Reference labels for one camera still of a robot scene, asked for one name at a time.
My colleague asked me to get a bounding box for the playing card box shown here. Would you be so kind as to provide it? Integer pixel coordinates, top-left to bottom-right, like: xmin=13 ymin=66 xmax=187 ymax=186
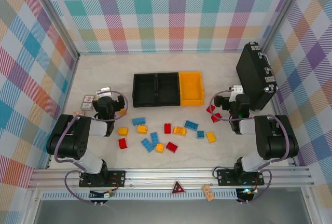
xmin=80 ymin=94 xmax=95 ymax=111

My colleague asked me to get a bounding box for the yellow plastic bin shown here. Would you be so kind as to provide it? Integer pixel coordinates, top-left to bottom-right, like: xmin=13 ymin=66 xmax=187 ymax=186
xmin=178 ymin=71 xmax=205 ymax=106

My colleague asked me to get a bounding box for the black briefcase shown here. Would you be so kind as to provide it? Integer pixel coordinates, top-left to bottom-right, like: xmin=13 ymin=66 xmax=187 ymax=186
xmin=235 ymin=41 xmax=279 ymax=112

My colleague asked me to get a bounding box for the small wooden tag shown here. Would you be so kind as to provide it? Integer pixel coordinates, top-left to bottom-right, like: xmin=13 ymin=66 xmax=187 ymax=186
xmin=202 ymin=185 xmax=215 ymax=201

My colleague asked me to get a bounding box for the small connector board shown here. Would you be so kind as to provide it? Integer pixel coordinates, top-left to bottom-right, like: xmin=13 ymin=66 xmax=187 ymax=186
xmin=89 ymin=189 xmax=116 ymax=199
xmin=237 ymin=188 xmax=256 ymax=201

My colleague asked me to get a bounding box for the red triangle sign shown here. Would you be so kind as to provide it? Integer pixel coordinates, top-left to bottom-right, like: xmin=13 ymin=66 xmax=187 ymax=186
xmin=171 ymin=181 xmax=186 ymax=195

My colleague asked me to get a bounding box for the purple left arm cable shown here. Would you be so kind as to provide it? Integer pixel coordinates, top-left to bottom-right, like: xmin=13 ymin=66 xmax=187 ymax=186
xmin=53 ymin=90 xmax=130 ymax=205

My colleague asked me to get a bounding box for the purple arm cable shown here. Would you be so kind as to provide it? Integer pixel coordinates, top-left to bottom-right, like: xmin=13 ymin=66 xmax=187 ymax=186
xmin=209 ymin=89 xmax=290 ymax=205
xmin=53 ymin=90 xmax=130 ymax=205

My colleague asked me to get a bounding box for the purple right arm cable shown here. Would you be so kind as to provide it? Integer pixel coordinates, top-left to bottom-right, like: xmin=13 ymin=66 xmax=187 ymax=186
xmin=209 ymin=89 xmax=290 ymax=205

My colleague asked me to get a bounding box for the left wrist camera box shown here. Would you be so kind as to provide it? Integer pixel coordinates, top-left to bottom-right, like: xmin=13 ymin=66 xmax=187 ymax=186
xmin=96 ymin=86 xmax=113 ymax=97

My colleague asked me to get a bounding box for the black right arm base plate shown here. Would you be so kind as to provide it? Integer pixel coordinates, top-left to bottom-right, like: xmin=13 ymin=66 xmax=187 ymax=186
xmin=217 ymin=169 xmax=265 ymax=186

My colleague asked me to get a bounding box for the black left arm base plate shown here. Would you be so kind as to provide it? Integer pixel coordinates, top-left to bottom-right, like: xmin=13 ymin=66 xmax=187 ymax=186
xmin=79 ymin=171 xmax=127 ymax=188

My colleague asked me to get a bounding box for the aluminium frame rail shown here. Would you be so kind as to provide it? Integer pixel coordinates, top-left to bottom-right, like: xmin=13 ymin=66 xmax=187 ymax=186
xmin=27 ymin=167 xmax=315 ymax=190

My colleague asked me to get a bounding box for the slotted grey cable duct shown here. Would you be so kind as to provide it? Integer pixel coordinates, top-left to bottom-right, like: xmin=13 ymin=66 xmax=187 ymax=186
xmin=40 ymin=191 xmax=241 ymax=201

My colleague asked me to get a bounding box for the aluminium frame post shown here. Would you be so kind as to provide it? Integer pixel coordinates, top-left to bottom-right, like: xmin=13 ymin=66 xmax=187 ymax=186
xmin=260 ymin=0 xmax=308 ymax=53
xmin=30 ymin=0 xmax=80 ymax=60

